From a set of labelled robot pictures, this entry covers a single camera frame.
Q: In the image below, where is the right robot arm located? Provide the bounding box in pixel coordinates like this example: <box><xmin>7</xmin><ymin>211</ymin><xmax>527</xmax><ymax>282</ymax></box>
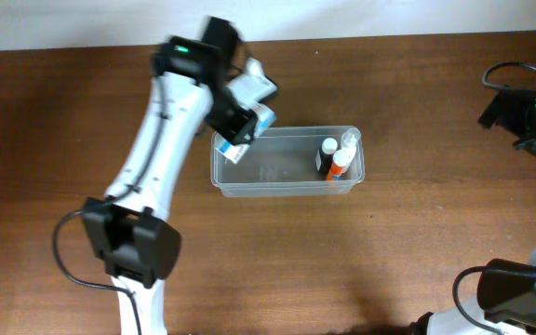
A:
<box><xmin>407</xmin><ymin>64</ymin><xmax>536</xmax><ymax>335</ymax></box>

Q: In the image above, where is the right black cable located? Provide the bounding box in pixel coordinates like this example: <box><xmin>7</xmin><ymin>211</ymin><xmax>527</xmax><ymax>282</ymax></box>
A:
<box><xmin>451</xmin><ymin>61</ymin><xmax>536</xmax><ymax>335</ymax></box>

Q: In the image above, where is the clear plastic container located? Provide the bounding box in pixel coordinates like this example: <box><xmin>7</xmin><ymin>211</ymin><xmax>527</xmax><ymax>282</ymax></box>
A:
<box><xmin>210</xmin><ymin>126</ymin><xmax>365</xmax><ymax>197</ymax></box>

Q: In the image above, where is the black bottle white cap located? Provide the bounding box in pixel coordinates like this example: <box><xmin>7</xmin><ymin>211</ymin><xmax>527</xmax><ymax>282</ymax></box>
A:
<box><xmin>315</xmin><ymin>138</ymin><xmax>338</xmax><ymax>176</ymax></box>

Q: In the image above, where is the white Panadol box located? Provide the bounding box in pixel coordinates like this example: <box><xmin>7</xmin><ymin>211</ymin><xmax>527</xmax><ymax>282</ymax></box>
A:
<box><xmin>213</xmin><ymin>103</ymin><xmax>276</xmax><ymax>164</ymax></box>

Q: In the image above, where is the white spray bottle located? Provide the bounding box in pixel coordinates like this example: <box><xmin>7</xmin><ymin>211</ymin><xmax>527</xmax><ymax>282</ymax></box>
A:
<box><xmin>341</xmin><ymin>127</ymin><xmax>361</xmax><ymax>173</ymax></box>

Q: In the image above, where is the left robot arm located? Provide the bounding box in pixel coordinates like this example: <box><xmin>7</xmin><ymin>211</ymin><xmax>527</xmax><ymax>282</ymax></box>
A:
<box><xmin>80</xmin><ymin>17</ymin><xmax>277</xmax><ymax>334</ymax></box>

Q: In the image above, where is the orange tube white cap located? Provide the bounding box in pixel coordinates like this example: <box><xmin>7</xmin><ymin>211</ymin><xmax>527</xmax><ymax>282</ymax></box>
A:
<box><xmin>326</xmin><ymin>150</ymin><xmax>351</xmax><ymax>181</ymax></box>

